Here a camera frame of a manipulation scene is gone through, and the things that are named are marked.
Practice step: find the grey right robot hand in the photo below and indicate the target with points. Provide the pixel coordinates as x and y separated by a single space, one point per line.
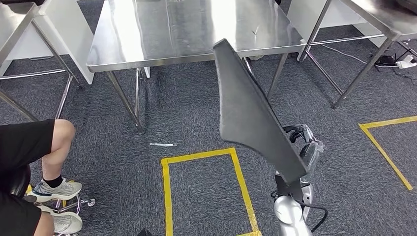
312 153

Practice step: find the black plastic car trim part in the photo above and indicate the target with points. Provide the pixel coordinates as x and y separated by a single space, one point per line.
241 107

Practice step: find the stainless steel workbench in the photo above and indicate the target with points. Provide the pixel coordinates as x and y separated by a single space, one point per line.
179 29
384 16
13 22

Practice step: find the yellow floor tape square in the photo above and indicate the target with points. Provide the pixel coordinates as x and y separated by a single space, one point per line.
387 121
198 155

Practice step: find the black router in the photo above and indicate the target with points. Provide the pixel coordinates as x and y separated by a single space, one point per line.
386 60

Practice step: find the white power strip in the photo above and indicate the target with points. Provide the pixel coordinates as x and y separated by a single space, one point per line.
407 62

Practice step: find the clear strip on floor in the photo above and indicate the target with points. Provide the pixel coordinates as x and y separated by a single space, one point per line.
163 144

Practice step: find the black bag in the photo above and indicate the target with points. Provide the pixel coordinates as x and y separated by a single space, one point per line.
19 2
410 5

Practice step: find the chrome stool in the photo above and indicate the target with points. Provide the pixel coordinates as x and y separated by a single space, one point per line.
89 202

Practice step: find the seated person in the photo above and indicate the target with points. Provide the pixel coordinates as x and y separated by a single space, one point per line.
22 143

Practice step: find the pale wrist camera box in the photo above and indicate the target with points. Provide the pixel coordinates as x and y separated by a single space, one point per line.
278 177

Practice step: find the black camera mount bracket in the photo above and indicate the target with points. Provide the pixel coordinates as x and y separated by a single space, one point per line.
290 192

